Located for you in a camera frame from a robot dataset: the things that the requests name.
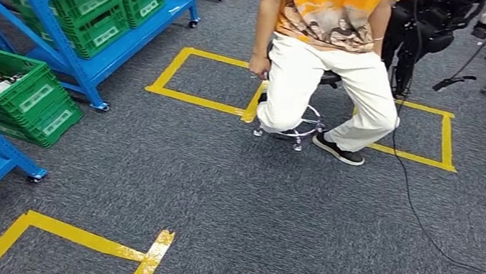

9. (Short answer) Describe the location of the person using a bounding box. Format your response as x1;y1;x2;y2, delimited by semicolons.
221;0;418;173

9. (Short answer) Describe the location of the black swivel stool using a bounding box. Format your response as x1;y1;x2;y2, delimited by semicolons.
250;38;348;157

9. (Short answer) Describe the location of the black machine on stand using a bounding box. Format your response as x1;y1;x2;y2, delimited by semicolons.
375;0;486;111

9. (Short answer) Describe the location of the black pole with foot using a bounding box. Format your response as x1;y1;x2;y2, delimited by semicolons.
432;30;486;99

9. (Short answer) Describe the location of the black floor cable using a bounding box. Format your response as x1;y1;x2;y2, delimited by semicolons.
370;0;486;274

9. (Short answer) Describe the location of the green plastic crate with cables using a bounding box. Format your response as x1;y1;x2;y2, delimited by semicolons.
0;46;91;154

